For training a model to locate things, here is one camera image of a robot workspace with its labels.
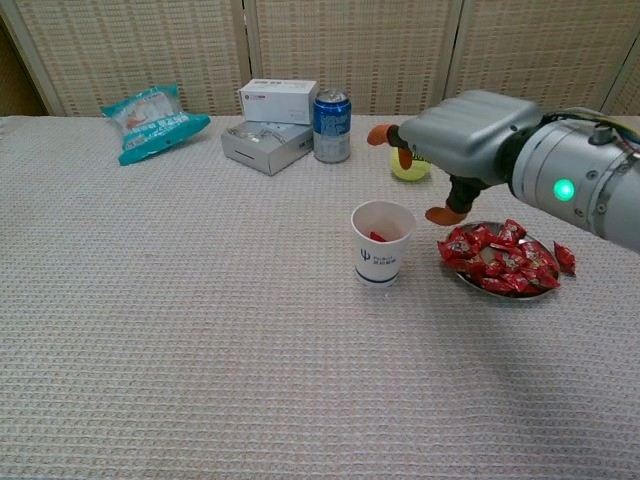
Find teal snack bag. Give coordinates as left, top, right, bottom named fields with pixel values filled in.
left=100, top=83, right=212, bottom=166

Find yellow tennis ball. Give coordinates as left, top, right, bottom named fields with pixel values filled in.
left=390, top=149, right=433, bottom=182

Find brown wooden panel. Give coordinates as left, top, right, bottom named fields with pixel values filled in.
left=0, top=22, right=54, bottom=118

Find woven bamboo screen panel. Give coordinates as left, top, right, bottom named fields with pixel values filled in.
left=243, top=0, right=464, bottom=118
left=442, top=0, right=640, bottom=118
left=599, top=47, right=640, bottom=118
left=0, top=0, right=254, bottom=118

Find grey flat box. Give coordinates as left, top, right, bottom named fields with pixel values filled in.
left=220, top=119, right=315, bottom=177

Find white cardboard box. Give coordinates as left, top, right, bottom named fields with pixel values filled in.
left=237, top=78, right=319, bottom=126

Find silver orange-tipped right robot hand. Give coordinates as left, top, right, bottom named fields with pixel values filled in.
left=367, top=89, right=544, bottom=227

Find white paper cup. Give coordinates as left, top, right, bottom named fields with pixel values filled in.
left=350, top=200, right=417, bottom=288

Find beige woven fringed tablecloth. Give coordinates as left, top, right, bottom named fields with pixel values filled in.
left=0, top=113, right=640, bottom=480

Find bowl of red candies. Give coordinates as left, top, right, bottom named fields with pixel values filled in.
left=442, top=221, right=561, bottom=300

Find blue drink can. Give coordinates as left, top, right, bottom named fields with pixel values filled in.
left=312, top=88, right=352, bottom=164

